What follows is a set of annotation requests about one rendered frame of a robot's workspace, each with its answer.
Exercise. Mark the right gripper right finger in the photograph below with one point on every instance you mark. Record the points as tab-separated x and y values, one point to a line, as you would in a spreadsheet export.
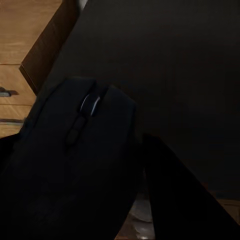
182	208

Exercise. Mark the mouse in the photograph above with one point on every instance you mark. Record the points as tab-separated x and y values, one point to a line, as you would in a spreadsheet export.
76	169

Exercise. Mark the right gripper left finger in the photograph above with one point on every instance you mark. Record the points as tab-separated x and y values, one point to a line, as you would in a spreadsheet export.
6	145

